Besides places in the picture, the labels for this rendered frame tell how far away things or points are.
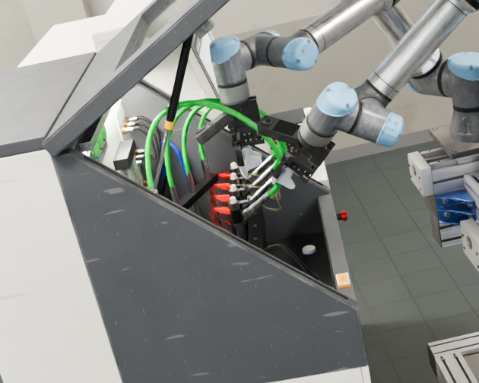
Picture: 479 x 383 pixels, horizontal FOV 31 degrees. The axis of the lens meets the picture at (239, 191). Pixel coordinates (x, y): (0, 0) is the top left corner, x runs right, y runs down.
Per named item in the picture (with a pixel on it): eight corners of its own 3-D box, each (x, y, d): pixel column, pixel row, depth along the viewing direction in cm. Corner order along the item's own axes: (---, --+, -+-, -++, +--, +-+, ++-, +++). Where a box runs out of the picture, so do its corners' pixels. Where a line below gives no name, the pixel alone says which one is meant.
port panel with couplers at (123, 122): (153, 213, 248) (126, 111, 236) (142, 215, 248) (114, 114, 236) (157, 194, 260) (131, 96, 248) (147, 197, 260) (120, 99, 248)
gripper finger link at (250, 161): (265, 179, 221) (258, 146, 217) (242, 184, 221) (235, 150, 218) (265, 175, 224) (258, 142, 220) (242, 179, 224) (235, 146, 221)
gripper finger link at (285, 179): (283, 202, 208) (299, 180, 201) (264, 187, 209) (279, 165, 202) (289, 194, 210) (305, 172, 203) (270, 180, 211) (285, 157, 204)
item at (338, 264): (366, 356, 209) (356, 300, 203) (347, 359, 210) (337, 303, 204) (339, 239, 266) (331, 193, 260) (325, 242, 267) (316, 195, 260)
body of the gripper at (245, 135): (265, 146, 217) (255, 100, 212) (231, 153, 217) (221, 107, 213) (264, 135, 224) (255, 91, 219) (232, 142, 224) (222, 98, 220)
